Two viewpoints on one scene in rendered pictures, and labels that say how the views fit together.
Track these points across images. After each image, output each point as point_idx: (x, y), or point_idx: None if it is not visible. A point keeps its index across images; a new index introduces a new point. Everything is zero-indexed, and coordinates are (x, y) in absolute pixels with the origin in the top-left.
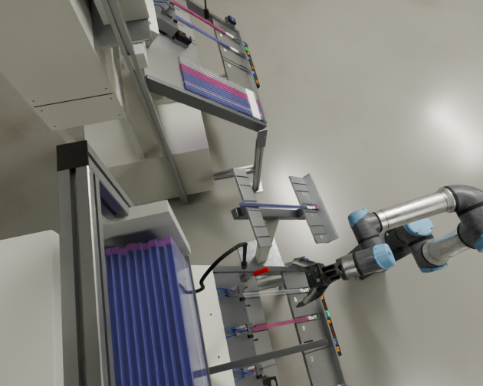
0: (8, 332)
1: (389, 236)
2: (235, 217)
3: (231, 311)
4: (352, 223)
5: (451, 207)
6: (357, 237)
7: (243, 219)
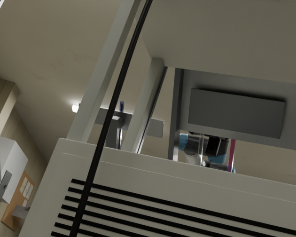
0: None
1: None
2: (118, 118)
3: None
4: (185, 137)
5: (203, 161)
6: (197, 139)
7: (117, 132)
